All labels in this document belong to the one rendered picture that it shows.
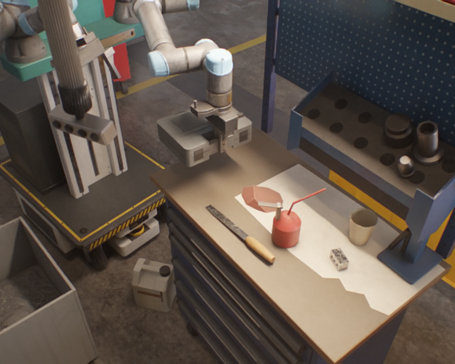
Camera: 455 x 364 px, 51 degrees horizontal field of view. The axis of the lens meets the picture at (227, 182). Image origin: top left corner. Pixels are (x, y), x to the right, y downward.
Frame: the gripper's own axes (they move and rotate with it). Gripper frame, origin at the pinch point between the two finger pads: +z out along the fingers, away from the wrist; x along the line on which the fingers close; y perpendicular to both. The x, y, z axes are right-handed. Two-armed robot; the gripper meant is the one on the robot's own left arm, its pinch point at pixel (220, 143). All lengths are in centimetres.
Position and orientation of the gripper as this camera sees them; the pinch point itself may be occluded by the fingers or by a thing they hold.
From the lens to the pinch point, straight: 153.6
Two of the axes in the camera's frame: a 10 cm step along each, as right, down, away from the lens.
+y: 8.2, -3.8, 4.3
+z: 0.0, 7.5, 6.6
